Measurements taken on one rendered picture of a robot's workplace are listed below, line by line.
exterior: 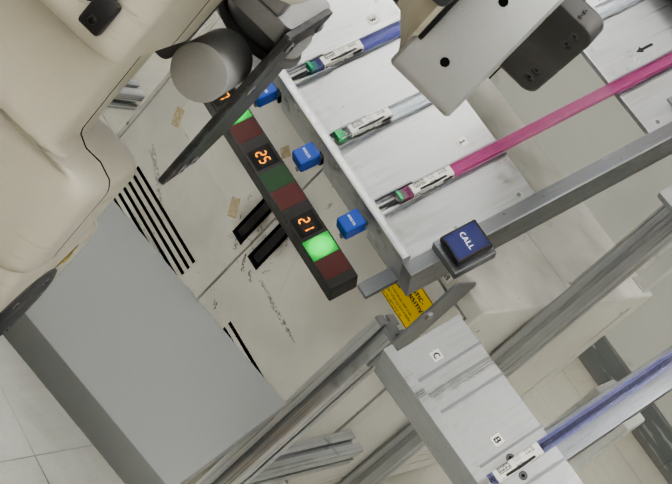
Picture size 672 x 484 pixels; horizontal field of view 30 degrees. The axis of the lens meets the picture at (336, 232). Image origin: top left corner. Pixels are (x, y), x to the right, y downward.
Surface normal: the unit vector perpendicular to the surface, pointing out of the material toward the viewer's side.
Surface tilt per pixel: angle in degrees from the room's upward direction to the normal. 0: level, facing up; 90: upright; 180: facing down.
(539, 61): 127
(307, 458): 0
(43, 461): 0
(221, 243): 90
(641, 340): 90
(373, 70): 44
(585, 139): 90
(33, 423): 0
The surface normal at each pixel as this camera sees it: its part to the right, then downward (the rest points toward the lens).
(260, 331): -0.58, 0.00
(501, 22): -0.21, 0.25
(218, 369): 0.63, -0.63
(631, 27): 0.04, -0.45
